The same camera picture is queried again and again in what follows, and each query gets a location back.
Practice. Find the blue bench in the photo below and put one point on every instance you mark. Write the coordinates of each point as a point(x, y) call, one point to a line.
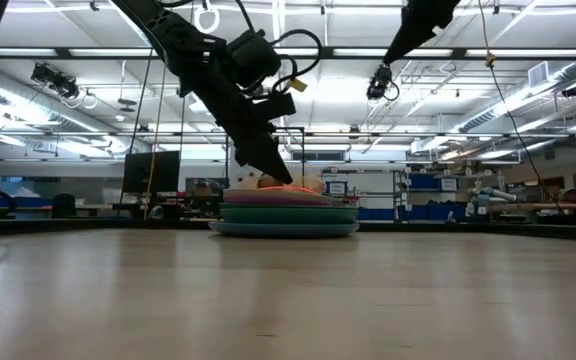
point(23, 202)

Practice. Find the silver ventilation duct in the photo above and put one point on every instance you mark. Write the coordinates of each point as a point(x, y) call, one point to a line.
point(518, 100)
point(18, 95)

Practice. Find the black office chair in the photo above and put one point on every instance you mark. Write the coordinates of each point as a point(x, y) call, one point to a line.
point(64, 205)

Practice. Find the black overhead beam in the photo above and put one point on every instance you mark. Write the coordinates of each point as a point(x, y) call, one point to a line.
point(93, 57)

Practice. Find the metal shelf rack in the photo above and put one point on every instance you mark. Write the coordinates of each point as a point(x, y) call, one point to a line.
point(396, 187)

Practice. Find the blue storage bin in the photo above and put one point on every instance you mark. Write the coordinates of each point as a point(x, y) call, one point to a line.
point(423, 181)

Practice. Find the black overhead camera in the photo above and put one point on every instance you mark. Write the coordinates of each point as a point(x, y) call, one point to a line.
point(55, 82)
point(380, 82)

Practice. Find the wooden bench top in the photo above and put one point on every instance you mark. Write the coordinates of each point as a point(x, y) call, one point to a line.
point(548, 206)

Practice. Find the blue-framed white sign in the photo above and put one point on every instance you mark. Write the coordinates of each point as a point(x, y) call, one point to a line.
point(337, 188)
point(448, 184)

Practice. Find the blue plastic plate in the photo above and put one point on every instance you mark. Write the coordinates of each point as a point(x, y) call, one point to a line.
point(283, 230)

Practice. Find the green plastic plate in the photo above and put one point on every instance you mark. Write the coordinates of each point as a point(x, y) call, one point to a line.
point(288, 214)

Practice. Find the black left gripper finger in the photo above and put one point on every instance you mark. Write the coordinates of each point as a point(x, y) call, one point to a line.
point(270, 137)
point(250, 152)

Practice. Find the grey tube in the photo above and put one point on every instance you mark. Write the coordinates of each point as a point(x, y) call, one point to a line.
point(493, 193)

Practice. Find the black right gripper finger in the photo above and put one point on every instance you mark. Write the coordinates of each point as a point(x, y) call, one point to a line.
point(403, 45)

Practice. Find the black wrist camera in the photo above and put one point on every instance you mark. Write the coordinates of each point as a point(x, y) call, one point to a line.
point(253, 57)

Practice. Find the white vent unit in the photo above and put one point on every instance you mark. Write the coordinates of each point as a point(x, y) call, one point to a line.
point(539, 74)

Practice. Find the purple plastic plate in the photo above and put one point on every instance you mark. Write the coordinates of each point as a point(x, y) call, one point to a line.
point(278, 198)

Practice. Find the black table edge rail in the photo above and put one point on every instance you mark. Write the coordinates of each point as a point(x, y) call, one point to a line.
point(518, 232)

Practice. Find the black ceiling device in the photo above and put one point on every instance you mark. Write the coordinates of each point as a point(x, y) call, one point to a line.
point(573, 91)

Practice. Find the black computer monitor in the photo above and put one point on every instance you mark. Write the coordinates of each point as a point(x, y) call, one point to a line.
point(150, 172)

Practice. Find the white plastic plate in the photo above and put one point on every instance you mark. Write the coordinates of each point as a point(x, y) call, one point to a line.
point(308, 184)

